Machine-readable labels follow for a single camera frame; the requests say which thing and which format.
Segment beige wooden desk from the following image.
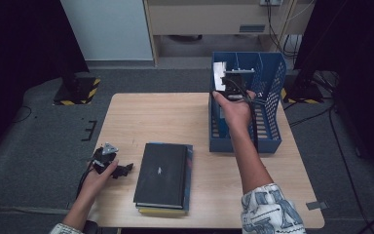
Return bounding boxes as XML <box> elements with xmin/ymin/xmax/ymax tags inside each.
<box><xmin>142</xmin><ymin>0</ymin><xmax>316</xmax><ymax>67</ymax></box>

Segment thin black floor cable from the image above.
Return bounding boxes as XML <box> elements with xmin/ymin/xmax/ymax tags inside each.
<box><xmin>13</xmin><ymin>105</ymin><xmax>33</xmax><ymax>124</ymax></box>

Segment blue plastic file rack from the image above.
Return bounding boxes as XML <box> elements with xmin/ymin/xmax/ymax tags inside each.
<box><xmin>208</xmin><ymin>51</ymin><xmax>287</xmax><ymax>154</ymax></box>

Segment long black floor cable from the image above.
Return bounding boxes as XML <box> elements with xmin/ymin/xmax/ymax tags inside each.
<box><xmin>329</xmin><ymin>106</ymin><xmax>372</xmax><ymax>234</ymax></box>

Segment yellow book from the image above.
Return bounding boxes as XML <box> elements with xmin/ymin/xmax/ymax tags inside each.
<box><xmin>137</xmin><ymin>208</ymin><xmax>188</xmax><ymax>215</ymax></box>

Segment bundle of hanging cables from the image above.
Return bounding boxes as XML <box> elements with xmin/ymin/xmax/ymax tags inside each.
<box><xmin>266</xmin><ymin>0</ymin><xmax>303</xmax><ymax>61</ymax></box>

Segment black stand base yellow stripes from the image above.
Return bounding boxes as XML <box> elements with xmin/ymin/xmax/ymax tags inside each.
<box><xmin>280</xmin><ymin>69</ymin><xmax>325</xmax><ymax>105</ymax></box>
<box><xmin>52</xmin><ymin>64</ymin><xmax>101</xmax><ymax>106</ymax></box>

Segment black book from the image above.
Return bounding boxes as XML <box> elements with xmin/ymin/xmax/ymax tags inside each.
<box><xmin>132</xmin><ymin>142</ymin><xmax>189</xmax><ymax>210</ymax></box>

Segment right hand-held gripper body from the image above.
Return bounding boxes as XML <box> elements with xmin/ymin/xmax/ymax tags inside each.
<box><xmin>221</xmin><ymin>67</ymin><xmax>256</xmax><ymax>100</ymax></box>

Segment black curtain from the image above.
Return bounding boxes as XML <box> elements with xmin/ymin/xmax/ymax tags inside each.
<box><xmin>293</xmin><ymin>0</ymin><xmax>374</xmax><ymax>183</ymax></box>
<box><xmin>0</xmin><ymin>0</ymin><xmax>90</xmax><ymax>164</ymax></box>

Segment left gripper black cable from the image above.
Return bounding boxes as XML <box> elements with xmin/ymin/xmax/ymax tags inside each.
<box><xmin>76</xmin><ymin>160</ymin><xmax>95</xmax><ymax>200</ymax></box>

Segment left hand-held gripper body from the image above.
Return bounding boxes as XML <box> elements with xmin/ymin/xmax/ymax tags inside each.
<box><xmin>91</xmin><ymin>141</ymin><xmax>120</xmax><ymax>175</ymax></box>

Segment person's right hand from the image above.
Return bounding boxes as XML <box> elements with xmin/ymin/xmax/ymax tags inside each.
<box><xmin>211</xmin><ymin>90</ymin><xmax>258</xmax><ymax>133</ymax></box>

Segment person's left hand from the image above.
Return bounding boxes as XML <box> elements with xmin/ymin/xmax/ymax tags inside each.
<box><xmin>82</xmin><ymin>159</ymin><xmax>120</xmax><ymax>200</ymax></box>

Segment white cabinet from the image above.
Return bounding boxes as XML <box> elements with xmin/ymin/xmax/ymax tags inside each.
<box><xmin>59</xmin><ymin>0</ymin><xmax>154</xmax><ymax>61</ymax></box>

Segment blue book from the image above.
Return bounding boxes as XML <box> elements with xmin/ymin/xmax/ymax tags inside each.
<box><xmin>212</xmin><ymin>60</ymin><xmax>230</xmax><ymax>139</ymax></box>

